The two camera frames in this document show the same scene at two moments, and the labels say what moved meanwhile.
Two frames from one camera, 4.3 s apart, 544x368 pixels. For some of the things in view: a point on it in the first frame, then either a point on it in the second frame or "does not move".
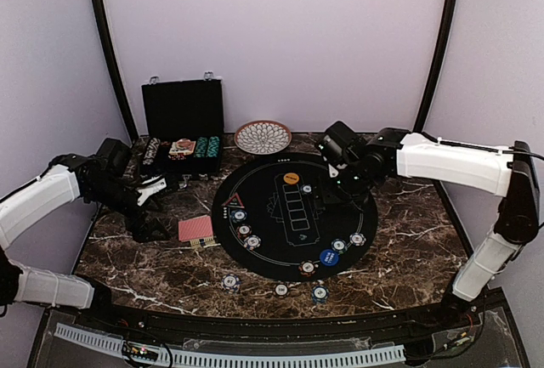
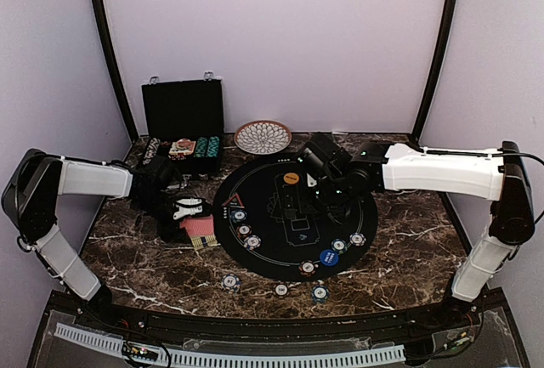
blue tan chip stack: (230, 283) does not move
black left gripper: (140, 234) -> (172, 232)
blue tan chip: (357, 239) does not move
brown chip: (243, 230) does not move
